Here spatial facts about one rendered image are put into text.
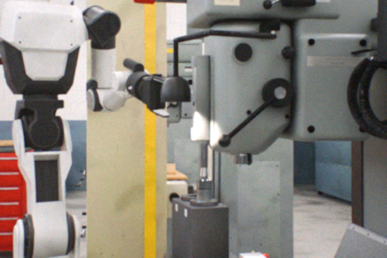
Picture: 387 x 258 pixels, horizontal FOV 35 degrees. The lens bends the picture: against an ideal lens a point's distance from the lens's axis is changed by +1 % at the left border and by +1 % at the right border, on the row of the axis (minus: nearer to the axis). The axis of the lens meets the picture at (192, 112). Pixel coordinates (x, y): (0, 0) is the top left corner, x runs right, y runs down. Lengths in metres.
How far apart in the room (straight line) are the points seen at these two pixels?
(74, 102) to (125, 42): 7.29
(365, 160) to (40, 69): 1.06
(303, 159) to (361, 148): 9.59
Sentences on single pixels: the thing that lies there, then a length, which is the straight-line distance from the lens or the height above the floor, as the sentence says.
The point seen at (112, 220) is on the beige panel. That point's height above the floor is 0.83.
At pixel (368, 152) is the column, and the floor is 1.30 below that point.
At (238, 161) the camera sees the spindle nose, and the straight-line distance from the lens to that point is 1.50.
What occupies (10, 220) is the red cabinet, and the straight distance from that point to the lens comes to 6.02.
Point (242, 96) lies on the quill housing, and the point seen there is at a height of 1.45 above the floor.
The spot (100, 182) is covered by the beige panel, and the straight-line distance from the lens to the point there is 3.20.
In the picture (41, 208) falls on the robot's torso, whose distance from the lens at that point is 2.00.
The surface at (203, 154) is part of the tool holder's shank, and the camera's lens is 1.86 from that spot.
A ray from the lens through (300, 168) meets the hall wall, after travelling 11.32.
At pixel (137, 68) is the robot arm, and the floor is 1.55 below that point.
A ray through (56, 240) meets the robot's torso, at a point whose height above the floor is 1.00.
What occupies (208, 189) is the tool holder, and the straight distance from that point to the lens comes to 1.87.
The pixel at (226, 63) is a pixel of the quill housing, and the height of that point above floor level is 1.52.
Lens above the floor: 1.42
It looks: level
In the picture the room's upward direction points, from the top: straight up
